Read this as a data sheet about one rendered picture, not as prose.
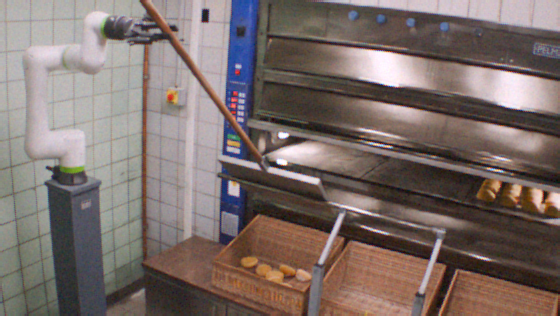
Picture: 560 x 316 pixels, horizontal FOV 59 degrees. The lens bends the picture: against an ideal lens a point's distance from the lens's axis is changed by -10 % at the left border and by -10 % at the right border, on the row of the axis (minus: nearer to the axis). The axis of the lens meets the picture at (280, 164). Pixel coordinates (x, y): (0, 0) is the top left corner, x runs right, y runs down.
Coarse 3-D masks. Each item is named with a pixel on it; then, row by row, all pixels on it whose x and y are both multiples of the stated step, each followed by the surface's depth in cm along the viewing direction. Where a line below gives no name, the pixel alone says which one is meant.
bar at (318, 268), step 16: (224, 176) 283; (288, 192) 266; (336, 208) 254; (352, 208) 251; (336, 224) 251; (400, 224) 240; (416, 224) 237; (432, 256) 228; (320, 272) 240; (320, 288) 244; (416, 304) 220
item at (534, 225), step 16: (272, 160) 312; (320, 176) 298; (336, 176) 293; (384, 192) 281; (400, 192) 277; (416, 192) 277; (448, 208) 265; (464, 208) 261; (480, 208) 260; (512, 224) 250; (528, 224) 246; (544, 224) 243
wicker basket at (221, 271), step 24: (264, 216) 318; (240, 240) 306; (264, 240) 317; (288, 240) 310; (312, 240) 304; (336, 240) 297; (216, 264) 283; (240, 264) 312; (288, 264) 310; (312, 264) 303; (240, 288) 279; (264, 288) 271; (288, 288) 264; (288, 312) 267
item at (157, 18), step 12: (144, 0) 159; (156, 12) 165; (180, 48) 180; (192, 60) 188; (192, 72) 192; (204, 84) 198; (216, 96) 206; (228, 120) 219; (240, 132) 228; (252, 144) 239
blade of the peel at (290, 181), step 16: (224, 160) 267; (240, 160) 264; (240, 176) 279; (256, 176) 269; (272, 176) 259; (288, 176) 251; (304, 176) 249; (256, 192) 293; (272, 192) 282; (304, 192) 262; (320, 192) 252; (320, 208) 274
